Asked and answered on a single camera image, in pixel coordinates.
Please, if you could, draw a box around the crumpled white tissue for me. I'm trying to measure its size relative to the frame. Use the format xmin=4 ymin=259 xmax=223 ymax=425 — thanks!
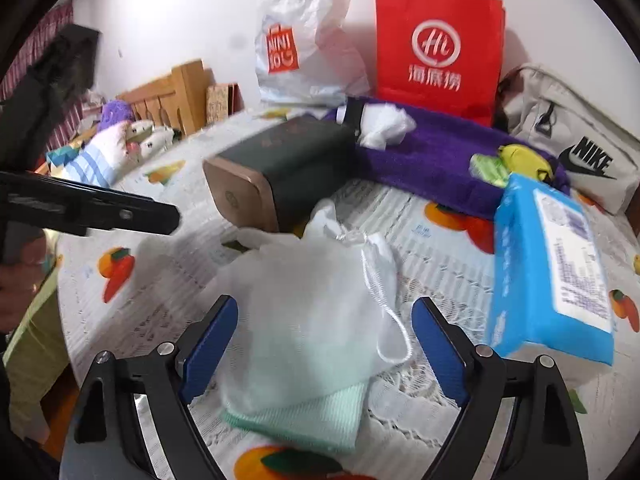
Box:
xmin=356 ymin=101 xmax=417 ymax=150

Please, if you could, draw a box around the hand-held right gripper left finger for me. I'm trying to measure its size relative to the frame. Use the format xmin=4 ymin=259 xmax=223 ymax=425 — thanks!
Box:
xmin=60 ymin=295 xmax=239 ymax=480

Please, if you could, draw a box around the purple plush toy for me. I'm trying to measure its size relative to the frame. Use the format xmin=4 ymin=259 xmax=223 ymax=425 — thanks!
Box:
xmin=99 ymin=100 xmax=137 ymax=130

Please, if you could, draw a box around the wooden bed headboard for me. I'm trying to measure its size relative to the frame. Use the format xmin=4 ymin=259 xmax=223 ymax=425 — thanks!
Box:
xmin=116 ymin=59 xmax=217 ymax=138

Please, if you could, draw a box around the white plastic bag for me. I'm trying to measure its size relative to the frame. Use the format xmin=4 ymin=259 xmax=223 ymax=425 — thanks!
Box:
xmin=254 ymin=0 xmax=372 ymax=107

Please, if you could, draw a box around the red paper bag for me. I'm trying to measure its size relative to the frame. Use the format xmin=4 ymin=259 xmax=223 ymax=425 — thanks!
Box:
xmin=374 ymin=0 xmax=506 ymax=130

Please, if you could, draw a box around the yellow soft object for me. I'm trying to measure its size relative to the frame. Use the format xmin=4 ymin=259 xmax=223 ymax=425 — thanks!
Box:
xmin=499 ymin=143 xmax=555 ymax=183

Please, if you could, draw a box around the striped curtain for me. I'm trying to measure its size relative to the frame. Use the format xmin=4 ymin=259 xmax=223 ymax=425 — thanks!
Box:
xmin=0 ymin=2 xmax=77 ymax=103

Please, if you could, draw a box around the purple towel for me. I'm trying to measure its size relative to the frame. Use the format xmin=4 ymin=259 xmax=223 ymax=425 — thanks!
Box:
xmin=322 ymin=94 xmax=572 ymax=221

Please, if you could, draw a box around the blue tissue pack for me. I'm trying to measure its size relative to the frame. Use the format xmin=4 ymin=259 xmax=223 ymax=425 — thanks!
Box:
xmin=484 ymin=172 xmax=616 ymax=367

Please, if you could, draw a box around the dark hanging jacket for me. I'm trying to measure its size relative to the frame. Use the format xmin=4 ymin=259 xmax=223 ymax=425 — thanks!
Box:
xmin=0 ymin=24 xmax=102 ymax=173

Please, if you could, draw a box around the yellow green cloth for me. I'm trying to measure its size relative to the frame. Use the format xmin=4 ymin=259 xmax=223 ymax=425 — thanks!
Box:
xmin=0 ymin=269 xmax=72 ymax=445

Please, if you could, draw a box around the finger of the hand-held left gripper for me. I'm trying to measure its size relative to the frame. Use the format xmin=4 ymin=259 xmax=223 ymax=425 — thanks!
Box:
xmin=0 ymin=170 xmax=157 ymax=204
xmin=0 ymin=194 xmax=181 ymax=237

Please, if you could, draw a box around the person's left hand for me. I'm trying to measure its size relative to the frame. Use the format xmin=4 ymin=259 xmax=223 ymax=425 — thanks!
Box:
xmin=0 ymin=236 xmax=52 ymax=335

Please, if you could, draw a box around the dark green box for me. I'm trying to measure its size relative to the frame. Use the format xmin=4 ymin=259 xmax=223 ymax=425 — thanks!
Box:
xmin=202 ymin=115 xmax=359 ymax=234

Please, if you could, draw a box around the white mesh drawstring pouch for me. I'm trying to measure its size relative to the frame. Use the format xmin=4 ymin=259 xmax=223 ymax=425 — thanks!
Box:
xmin=214 ymin=199 xmax=416 ymax=412

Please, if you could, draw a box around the white and blue pillow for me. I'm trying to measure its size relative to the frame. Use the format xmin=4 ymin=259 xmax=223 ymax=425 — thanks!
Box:
xmin=46 ymin=119 xmax=177 ymax=187

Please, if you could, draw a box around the grey sling bag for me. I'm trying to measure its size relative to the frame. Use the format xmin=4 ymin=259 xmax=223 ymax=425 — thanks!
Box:
xmin=494 ymin=62 xmax=640 ymax=217

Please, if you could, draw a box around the cork board box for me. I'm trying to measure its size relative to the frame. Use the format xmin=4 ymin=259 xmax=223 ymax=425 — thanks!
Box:
xmin=206 ymin=81 xmax=247 ymax=125

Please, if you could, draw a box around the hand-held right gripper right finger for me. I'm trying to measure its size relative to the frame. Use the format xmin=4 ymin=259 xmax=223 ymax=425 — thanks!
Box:
xmin=410 ymin=296 xmax=589 ymax=480

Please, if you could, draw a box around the light green cloth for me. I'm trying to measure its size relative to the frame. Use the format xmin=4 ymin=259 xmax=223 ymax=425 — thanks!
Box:
xmin=220 ymin=379 xmax=372 ymax=457

